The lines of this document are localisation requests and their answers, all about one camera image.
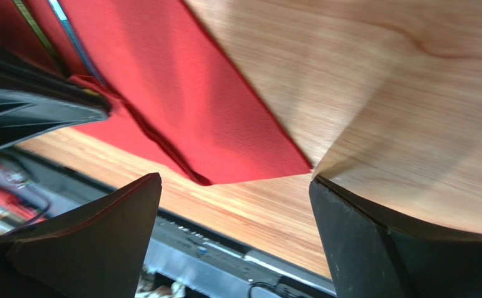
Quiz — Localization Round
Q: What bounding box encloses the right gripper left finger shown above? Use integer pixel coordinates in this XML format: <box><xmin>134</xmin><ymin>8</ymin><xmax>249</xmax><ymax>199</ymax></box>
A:
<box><xmin>0</xmin><ymin>173</ymin><xmax>162</xmax><ymax>297</ymax></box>

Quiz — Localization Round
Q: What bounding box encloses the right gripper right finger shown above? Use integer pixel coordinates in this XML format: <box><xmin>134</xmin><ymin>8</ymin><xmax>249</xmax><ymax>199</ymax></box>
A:
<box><xmin>309</xmin><ymin>176</ymin><xmax>482</xmax><ymax>297</ymax></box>

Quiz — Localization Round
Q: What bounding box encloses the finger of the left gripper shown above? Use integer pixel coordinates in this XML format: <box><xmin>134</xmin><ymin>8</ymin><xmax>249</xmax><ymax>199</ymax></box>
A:
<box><xmin>0</xmin><ymin>46</ymin><xmax>111</xmax><ymax>150</ymax></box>

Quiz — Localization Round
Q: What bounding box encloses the gold spoon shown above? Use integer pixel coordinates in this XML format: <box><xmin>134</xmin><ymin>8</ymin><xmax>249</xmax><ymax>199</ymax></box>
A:
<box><xmin>12</xmin><ymin>0</ymin><xmax>70</xmax><ymax>78</ymax></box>

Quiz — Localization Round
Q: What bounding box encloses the red paper napkin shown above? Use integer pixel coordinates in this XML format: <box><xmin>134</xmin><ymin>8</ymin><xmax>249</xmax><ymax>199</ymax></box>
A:
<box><xmin>0</xmin><ymin>1</ymin><xmax>312</xmax><ymax>186</ymax></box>

